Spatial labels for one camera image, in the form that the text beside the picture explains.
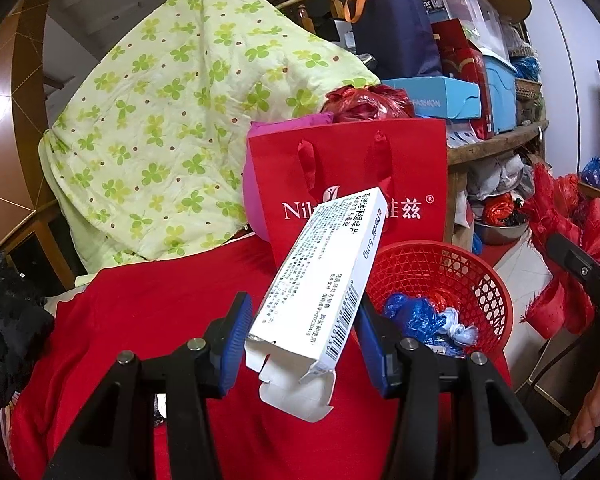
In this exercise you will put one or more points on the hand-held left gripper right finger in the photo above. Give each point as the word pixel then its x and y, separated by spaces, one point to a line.
pixel 375 355

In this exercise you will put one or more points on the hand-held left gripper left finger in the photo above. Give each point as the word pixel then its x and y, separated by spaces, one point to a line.
pixel 235 330

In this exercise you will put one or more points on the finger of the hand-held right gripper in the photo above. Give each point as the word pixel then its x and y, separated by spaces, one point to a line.
pixel 575 260

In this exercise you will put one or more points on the blue foil wrapper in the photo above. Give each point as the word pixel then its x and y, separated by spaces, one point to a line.
pixel 410 315

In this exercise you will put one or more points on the long red plastic bag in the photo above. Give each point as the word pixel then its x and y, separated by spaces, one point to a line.
pixel 555 205

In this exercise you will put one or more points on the blue white wrapper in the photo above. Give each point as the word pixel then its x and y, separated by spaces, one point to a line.
pixel 442 346

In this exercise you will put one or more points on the small red plastic wrapper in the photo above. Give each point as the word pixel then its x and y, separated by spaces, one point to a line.
pixel 437 302

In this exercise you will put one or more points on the white silver wrapper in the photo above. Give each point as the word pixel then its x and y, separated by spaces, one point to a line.
pixel 460 332

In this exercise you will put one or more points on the white medicine box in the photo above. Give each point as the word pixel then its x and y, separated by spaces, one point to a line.
pixel 320 270

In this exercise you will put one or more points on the red mesh basket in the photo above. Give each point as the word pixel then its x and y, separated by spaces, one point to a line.
pixel 430 265

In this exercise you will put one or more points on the steel basin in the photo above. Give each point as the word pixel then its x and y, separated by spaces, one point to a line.
pixel 500 232

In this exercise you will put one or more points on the blue plastic bag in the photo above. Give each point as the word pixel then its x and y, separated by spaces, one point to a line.
pixel 592 172
pixel 525 67

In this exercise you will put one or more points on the red black plastic bag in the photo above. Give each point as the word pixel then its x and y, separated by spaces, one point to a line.
pixel 497 210

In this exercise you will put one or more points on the red blanket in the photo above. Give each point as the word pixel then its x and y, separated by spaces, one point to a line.
pixel 130 310

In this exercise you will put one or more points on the white plastic bags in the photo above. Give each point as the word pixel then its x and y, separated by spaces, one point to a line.
pixel 495 175

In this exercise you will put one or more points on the pink bag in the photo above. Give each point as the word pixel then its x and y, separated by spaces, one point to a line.
pixel 255 200

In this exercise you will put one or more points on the wooden table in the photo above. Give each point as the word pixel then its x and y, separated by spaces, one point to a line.
pixel 495 142

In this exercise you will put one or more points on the red paper gift bag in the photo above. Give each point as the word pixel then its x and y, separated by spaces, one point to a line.
pixel 280 170

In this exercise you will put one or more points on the blue white packet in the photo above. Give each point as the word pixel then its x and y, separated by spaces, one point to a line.
pixel 462 135

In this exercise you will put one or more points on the woven basket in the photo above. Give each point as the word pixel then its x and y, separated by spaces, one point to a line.
pixel 527 89

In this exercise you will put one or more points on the blue plastic storage bin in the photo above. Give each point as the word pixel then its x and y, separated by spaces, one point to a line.
pixel 500 90

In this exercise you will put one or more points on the light blue cardboard box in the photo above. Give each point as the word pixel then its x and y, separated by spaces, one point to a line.
pixel 430 90

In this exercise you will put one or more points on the black knit garment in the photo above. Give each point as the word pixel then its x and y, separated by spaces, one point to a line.
pixel 5 320

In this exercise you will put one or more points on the tall red gift box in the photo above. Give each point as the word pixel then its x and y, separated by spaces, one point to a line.
pixel 460 60

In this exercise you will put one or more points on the green floral quilt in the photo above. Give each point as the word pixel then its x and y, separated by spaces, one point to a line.
pixel 155 110

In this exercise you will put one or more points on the crumpled red plastic bag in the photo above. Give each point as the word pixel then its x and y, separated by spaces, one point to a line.
pixel 365 102

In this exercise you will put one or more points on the clear plastic storage box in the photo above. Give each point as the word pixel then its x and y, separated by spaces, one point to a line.
pixel 470 5

